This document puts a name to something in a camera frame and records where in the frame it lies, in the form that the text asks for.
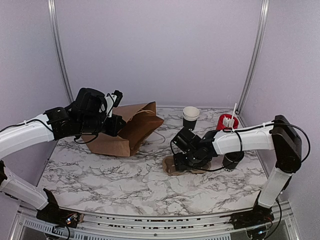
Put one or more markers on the white straw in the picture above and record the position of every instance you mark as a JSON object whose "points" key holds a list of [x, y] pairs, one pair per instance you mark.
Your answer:
{"points": [[234, 110]]}

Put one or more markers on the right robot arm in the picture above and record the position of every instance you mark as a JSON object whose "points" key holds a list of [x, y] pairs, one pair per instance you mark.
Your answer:
{"points": [[277, 135]]}

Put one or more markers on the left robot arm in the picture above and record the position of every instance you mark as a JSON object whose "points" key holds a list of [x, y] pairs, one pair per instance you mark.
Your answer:
{"points": [[52, 125]]}

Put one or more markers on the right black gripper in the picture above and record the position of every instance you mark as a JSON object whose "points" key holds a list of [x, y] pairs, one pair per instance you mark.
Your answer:
{"points": [[180, 164]]}

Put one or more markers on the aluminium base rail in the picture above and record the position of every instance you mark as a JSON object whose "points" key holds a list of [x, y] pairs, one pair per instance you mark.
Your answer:
{"points": [[102, 226]]}

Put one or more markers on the aluminium frame post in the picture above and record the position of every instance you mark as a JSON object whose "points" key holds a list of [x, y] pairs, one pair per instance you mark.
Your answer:
{"points": [[59, 50], [261, 28]]}

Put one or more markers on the left aluminium frame post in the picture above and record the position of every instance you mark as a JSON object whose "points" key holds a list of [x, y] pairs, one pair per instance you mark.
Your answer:
{"points": [[59, 50]]}

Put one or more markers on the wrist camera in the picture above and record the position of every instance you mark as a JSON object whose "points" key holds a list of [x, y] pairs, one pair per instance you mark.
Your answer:
{"points": [[187, 141], [92, 102]]}

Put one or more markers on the cardboard cup carrier tray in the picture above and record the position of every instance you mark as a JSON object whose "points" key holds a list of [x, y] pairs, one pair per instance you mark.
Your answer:
{"points": [[170, 169]]}

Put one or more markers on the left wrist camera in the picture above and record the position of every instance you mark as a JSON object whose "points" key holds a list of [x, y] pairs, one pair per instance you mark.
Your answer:
{"points": [[92, 102]]}

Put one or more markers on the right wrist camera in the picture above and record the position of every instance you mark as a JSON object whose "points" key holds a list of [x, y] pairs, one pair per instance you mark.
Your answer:
{"points": [[187, 141]]}

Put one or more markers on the brown paper bag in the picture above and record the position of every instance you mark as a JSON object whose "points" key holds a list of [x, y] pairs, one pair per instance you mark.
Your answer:
{"points": [[141, 120]]}

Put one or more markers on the black paper coffee cup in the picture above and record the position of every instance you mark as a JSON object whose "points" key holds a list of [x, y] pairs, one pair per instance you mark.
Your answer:
{"points": [[231, 163]]}

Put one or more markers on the white sugar packets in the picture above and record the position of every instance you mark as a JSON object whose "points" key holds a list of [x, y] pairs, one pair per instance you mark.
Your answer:
{"points": [[228, 122]]}

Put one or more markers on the stack of paper cups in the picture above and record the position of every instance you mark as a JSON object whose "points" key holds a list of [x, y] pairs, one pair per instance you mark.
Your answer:
{"points": [[190, 116]]}

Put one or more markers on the black plastic cup lid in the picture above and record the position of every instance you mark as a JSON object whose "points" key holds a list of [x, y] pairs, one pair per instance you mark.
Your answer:
{"points": [[232, 158]]}

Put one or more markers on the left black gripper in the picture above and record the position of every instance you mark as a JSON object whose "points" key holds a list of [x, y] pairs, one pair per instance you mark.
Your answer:
{"points": [[114, 128]]}

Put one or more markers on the right aluminium frame post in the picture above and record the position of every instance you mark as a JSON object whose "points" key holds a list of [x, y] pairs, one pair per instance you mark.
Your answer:
{"points": [[261, 28]]}

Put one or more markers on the red cylindrical holder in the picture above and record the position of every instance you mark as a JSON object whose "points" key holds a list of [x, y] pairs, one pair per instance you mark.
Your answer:
{"points": [[220, 125]]}

